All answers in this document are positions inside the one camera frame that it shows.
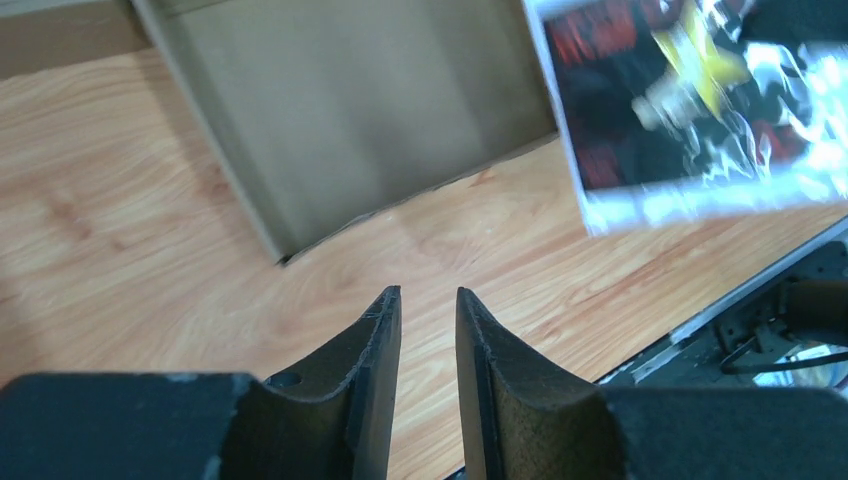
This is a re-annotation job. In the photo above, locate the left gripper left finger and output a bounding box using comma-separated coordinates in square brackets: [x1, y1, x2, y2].
[1, 286, 402, 479]

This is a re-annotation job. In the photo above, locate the cardboard box stack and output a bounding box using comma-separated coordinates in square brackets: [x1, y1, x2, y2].
[134, 0, 555, 260]

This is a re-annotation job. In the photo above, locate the plastic bag with printed card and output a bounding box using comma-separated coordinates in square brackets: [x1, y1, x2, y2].
[524, 1, 847, 236]

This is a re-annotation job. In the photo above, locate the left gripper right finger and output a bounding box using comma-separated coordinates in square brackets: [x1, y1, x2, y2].
[456, 287, 847, 479]

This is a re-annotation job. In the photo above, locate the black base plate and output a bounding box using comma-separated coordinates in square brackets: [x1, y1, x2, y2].
[599, 219, 847, 394]

